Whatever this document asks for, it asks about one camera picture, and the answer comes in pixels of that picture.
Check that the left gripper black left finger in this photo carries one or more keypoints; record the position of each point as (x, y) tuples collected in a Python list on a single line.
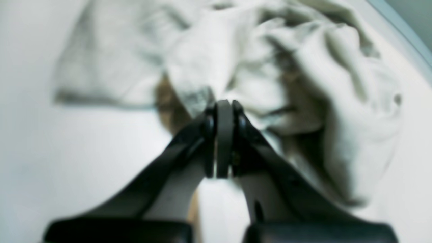
[(195, 141)]

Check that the grey t-shirt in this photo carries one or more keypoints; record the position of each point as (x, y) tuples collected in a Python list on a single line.
[(306, 72)]

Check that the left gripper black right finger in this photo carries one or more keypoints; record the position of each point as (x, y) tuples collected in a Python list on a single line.
[(274, 190)]

